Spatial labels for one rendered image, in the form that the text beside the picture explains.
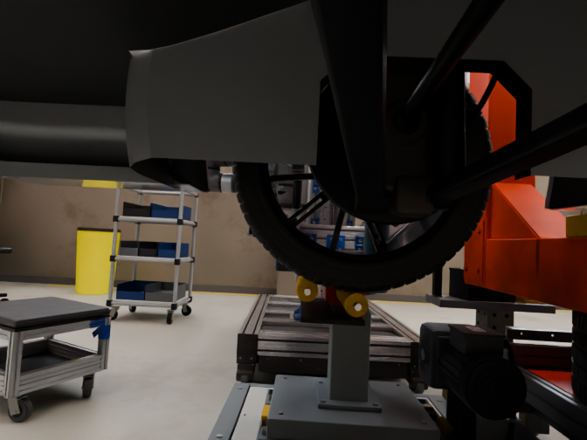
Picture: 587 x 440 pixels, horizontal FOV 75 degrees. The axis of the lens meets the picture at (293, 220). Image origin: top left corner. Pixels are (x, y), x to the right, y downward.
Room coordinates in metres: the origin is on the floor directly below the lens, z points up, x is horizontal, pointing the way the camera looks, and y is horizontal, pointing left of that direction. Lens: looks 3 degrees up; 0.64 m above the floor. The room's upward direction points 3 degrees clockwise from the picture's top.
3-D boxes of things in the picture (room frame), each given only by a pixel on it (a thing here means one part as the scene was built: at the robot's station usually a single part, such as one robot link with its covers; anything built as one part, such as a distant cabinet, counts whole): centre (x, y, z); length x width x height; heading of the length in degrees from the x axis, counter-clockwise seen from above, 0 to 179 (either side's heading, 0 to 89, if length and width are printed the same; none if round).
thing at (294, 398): (1.05, -0.17, 0.32); 0.40 x 0.30 x 0.28; 88
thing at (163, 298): (2.96, 1.05, 0.50); 0.54 x 0.42 x 1.00; 88
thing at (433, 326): (1.04, -0.50, 0.26); 0.42 x 0.18 x 0.35; 178
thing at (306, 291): (1.13, -0.05, 0.51); 0.29 x 0.06 x 0.06; 178
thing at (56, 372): (1.49, 0.96, 0.17); 0.43 x 0.36 x 0.34; 62
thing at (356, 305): (1.05, -0.17, 0.49); 0.29 x 0.06 x 0.06; 178
